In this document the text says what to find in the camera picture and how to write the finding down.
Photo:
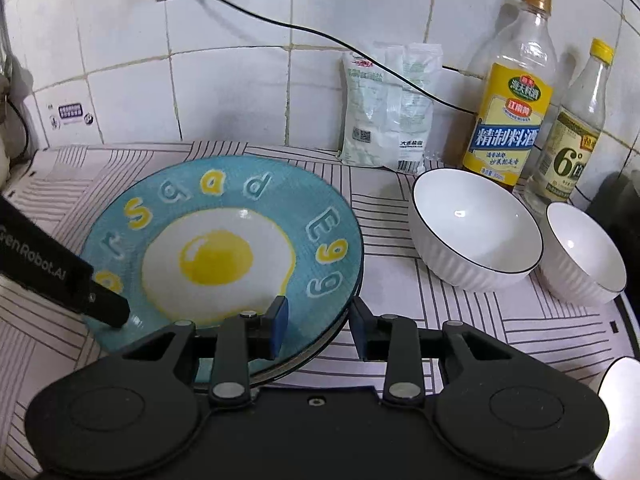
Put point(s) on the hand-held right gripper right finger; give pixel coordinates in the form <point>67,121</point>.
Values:
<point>361,330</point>

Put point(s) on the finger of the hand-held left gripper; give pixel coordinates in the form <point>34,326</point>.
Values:
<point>105,307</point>

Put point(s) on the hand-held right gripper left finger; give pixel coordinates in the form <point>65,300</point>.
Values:
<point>279,327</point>

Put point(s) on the blue fried egg plate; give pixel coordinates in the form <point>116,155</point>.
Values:
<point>215,260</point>

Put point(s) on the white ribbed bowl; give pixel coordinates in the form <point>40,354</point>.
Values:
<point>582,255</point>
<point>622,385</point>
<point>475,230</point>

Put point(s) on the striped tablecloth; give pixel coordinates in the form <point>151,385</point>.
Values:
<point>387,240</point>

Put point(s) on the white salt bag red logo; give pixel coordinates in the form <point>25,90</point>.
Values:
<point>365,115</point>

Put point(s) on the clear plastic seasoning bag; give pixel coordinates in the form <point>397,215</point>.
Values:
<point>417,110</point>

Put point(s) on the yellow label cooking wine bottle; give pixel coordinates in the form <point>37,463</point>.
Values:
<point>507,135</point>

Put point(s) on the clear vinegar bottle yellow cap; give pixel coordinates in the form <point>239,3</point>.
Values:
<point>570,155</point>

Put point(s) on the small white wall sticker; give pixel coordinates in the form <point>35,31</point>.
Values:
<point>72,115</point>

